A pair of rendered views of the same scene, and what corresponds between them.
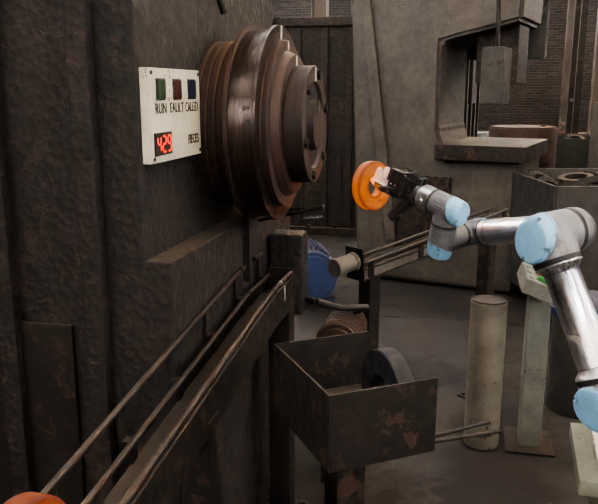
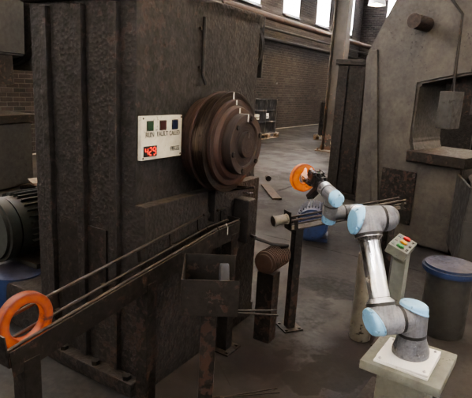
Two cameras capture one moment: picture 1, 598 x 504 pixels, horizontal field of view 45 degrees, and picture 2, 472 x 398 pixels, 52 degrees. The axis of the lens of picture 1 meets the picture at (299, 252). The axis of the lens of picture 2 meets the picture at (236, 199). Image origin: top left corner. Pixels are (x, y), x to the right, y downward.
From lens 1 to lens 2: 0.80 m
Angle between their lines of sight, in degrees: 17
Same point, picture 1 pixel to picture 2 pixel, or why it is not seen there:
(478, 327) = (360, 268)
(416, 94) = (400, 117)
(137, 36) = (138, 102)
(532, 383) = not seen: hidden behind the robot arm
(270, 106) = (215, 135)
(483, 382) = (360, 301)
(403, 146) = (388, 149)
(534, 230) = (354, 215)
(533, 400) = not seen: hidden behind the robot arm
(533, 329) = (394, 275)
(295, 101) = (229, 133)
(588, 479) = (365, 360)
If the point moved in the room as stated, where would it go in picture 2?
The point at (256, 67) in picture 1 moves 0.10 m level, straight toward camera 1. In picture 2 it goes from (207, 115) to (200, 116)
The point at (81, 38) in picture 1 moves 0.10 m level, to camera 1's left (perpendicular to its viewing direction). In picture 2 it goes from (114, 101) to (92, 99)
